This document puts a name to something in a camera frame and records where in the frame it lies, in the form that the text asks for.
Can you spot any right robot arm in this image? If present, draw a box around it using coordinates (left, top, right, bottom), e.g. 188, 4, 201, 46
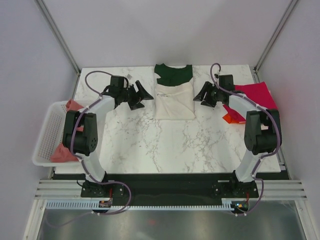
193, 74, 282, 197

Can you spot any salmon pink t-shirt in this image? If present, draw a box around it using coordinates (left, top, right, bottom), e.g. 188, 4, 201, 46
50, 99, 83, 163

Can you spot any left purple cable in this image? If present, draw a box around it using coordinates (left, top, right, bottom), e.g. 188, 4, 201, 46
71, 70, 133, 216

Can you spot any left aluminium frame post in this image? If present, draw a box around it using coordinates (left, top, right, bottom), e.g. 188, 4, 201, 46
34, 0, 82, 75

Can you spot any purple cable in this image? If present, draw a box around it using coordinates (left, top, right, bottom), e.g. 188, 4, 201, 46
210, 62, 282, 218
71, 70, 133, 216

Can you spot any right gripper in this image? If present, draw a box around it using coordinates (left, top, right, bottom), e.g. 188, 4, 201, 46
193, 81, 223, 108

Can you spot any white green-sleeved Charlie Brown t-shirt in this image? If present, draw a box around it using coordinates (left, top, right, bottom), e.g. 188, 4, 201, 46
154, 63, 196, 121

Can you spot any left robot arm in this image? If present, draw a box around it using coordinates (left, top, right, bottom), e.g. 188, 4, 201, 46
62, 75, 154, 197

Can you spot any folded orange t-shirt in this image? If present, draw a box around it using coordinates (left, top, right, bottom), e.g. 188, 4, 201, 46
222, 113, 246, 125

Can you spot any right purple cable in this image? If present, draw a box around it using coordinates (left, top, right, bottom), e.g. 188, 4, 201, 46
210, 62, 282, 218

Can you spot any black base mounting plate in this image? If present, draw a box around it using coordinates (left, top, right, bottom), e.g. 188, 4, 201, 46
81, 173, 259, 205

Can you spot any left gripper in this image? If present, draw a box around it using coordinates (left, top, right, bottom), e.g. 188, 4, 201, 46
120, 81, 154, 111

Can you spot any folded magenta t-shirt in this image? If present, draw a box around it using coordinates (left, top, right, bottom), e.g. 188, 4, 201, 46
223, 82, 278, 122

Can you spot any right aluminium frame post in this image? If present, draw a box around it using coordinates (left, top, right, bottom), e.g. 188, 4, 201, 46
250, 0, 300, 75

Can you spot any white slotted cable duct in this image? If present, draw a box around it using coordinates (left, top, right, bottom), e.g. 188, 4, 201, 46
45, 199, 234, 211

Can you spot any aluminium frame post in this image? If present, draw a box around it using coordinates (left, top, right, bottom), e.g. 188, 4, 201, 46
250, 0, 300, 75
34, 0, 82, 75

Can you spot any white plastic basket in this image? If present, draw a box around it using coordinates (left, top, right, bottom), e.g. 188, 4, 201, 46
32, 100, 80, 167

